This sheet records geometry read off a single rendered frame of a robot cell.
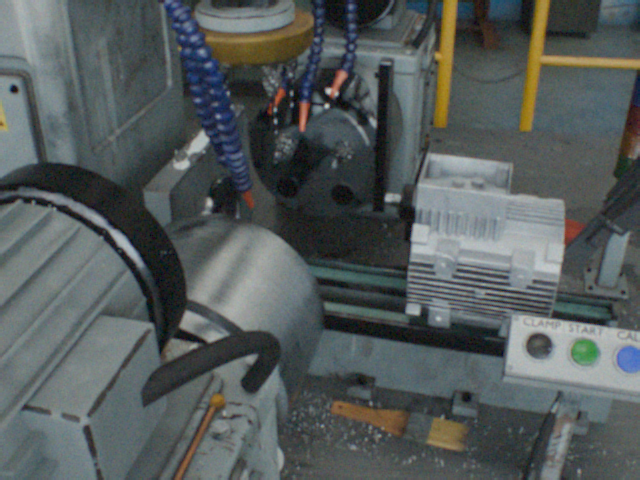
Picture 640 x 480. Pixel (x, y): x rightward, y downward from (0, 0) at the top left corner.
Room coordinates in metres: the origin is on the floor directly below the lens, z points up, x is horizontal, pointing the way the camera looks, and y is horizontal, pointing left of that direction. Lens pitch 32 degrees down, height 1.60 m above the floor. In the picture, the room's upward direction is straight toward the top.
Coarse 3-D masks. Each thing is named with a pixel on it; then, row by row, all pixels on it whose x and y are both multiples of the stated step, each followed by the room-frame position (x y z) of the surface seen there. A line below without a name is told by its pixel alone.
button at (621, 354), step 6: (624, 348) 0.61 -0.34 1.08; (630, 348) 0.61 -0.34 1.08; (636, 348) 0.61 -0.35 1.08; (618, 354) 0.61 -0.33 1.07; (624, 354) 0.60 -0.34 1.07; (630, 354) 0.60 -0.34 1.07; (636, 354) 0.60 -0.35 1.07; (618, 360) 0.60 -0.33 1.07; (624, 360) 0.60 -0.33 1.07; (630, 360) 0.60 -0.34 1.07; (636, 360) 0.60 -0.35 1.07; (624, 366) 0.59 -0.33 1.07; (630, 366) 0.59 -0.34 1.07; (636, 366) 0.59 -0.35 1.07; (630, 372) 0.59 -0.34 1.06
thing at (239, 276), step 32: (192, 224) 0.73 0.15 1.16; (224, 224) 0.73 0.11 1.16; (256, 224) 0.74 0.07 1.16; (192, 256) 0.66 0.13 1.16; (224, 256) 0.67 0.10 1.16; (256, 256) 0.68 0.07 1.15; (288, 256) 0.71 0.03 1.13; (192, 288) 0.61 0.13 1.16; (224, 288) 0.62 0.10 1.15; (256, 288) 0.64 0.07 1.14; (288, 288) 0.67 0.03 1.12; (192, 320) 0.57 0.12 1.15; (224, 320) 0.58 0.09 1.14; (256, 320) 0.60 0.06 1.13; (288, 320) 0.63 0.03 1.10; (320, 320) 0.70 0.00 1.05; (288, 352) 0.60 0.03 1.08; (288, 384) 0.57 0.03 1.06; (288, 416) 0.57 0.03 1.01
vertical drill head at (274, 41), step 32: (224, 0) 0.93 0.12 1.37; (256, 0) 0.93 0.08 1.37; (288, 0) 0.98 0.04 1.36; (224, 32) 0.91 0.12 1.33; (256, 32) 0.91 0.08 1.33; (288, 32) 0.91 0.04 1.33; (224, 64) 0.89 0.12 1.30; (256, 64) 0.89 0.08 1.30; (288, 64) 0.98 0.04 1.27; (288, 96) 1.00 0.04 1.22
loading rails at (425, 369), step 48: (336, 288) 0.97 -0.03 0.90; (384, 288) 0.95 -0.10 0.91; (336, 336) 0.86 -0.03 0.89; (384, 336) 0.85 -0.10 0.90; (432, 336) 0.83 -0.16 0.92; (480, 336) 0.81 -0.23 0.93; (384, 384) 0.84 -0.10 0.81; (432, 384) 0.83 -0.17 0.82; (480, 384) 0.81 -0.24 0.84; (576, 432) 0.74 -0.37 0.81
